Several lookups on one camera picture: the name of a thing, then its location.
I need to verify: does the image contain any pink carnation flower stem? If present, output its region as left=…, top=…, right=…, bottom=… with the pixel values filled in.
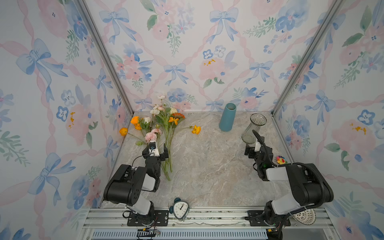
left=145, top=129, right=171, bottom=181

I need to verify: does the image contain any teal ceramic vase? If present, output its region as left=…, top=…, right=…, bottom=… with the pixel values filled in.
left=219, top=103, right=237, bottom=132

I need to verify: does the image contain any orange poppy flower stem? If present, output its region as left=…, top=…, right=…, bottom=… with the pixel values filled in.
left=166, top=119, right=202, bottom=173

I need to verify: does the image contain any white flower stem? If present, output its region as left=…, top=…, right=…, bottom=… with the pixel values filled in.
left=150, top=95, right=181, bottom=133

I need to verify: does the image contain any orange sunflower stem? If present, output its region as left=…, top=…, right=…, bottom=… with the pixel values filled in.
left=169, top=113, right=185, bottom=126

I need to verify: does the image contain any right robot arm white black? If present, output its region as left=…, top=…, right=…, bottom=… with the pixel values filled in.
left=245, top=145, right=334, bottom=228

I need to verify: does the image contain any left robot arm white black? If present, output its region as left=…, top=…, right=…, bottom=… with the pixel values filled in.
left=104, top=143, right=169, bottom=227

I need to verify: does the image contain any clear glass vase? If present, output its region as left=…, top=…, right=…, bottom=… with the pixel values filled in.
left=242, top=113, right=267, bottom=145

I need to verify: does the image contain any colourful small flower toy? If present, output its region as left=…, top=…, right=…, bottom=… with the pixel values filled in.
left=276, top=156, right=288, bottom=165

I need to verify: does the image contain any orange ranunculus flower bunch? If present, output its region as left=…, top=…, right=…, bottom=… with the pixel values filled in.
left=119, top=116, right=152, bottom=143

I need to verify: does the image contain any teal alarm clock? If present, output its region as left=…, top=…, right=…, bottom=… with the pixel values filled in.
left=169, top=198, right=190, bottom=221

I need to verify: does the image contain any white round perforated disc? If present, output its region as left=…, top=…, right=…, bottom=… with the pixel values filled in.
left=293, top=209, right=316, bottom=226

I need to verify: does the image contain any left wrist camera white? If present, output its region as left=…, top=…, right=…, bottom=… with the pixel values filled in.
left=149, top=142, right=160, bottom=157

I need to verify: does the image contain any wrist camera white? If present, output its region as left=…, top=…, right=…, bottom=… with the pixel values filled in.
left=149, top=142, right=160, bottom=157
left=254, top=141, right=262, bottom=152

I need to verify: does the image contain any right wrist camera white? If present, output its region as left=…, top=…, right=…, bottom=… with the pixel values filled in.
left=254, top=141, right=262, bottom=152

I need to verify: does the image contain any black corrugated cable hose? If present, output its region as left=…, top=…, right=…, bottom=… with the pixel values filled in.
left=251, top=129, right=328, bottom=215

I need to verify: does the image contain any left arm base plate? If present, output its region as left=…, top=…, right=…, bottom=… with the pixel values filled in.
left=123, top=210, right=169, bottom=227

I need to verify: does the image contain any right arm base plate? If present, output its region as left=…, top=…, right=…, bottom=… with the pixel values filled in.
left=245, top=210, right=291, bottom=228

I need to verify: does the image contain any aluminium rail frame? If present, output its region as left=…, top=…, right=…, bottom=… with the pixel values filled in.
left=79, top=206, right=340, bottom=240

